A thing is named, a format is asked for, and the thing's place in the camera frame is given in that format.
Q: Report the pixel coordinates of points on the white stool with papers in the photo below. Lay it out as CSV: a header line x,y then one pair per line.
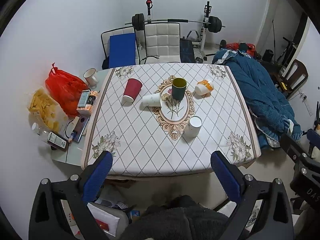
x,y
113,222

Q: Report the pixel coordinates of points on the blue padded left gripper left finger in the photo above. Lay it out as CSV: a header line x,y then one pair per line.
x,y
93,176

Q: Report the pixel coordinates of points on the dark smartphone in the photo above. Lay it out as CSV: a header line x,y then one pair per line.
x,y
80,127

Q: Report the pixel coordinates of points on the patterned white tablecloth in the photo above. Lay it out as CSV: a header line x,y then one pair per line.
x,y
150,141

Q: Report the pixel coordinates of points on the chair with blue cushion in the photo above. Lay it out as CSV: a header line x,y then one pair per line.
x,y
120,48

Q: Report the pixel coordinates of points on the white labelled dark box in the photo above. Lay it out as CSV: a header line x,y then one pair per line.
x,y
57,142

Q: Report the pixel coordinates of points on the brown wooden chair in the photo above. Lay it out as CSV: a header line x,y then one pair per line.
x,y
294,78

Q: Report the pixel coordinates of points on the blue quilted blanket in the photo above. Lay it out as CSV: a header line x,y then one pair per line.
x,y
272,114

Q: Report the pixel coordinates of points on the dark green cup yellow inside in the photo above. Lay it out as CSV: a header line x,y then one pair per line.
x,y
178,88

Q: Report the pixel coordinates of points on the white paper cup lying down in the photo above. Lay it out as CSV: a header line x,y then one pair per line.
x,y
152,100

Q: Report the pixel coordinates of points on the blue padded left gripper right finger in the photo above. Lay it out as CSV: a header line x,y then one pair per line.
x,y
229,176

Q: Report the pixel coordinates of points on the yellow snack bag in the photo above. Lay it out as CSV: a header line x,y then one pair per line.
x,y
47,111

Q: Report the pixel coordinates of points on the white padded chair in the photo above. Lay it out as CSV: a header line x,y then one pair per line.
x,y
162,43

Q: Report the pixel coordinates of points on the barbell on rack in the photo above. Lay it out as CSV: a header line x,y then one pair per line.
x,y
211,24

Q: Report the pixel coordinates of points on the orange patterned small box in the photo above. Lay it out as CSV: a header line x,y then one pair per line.
x,y
87,101

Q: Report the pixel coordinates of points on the blue lighter pen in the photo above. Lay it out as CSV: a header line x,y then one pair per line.
x,y
72,135

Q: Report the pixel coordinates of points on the white ceramic mug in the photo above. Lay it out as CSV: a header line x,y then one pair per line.
x,y
90,77

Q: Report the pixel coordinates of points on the red plastic bag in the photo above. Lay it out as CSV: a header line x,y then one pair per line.
x,y
65,89

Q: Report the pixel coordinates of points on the orange and white cup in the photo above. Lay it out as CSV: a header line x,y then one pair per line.
x,y
204,87

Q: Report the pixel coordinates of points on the white paper cup with print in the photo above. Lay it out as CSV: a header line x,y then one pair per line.
x,y
193,127

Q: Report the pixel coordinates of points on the red ribbed paper cup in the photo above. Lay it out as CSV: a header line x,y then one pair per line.
x,y
132,89

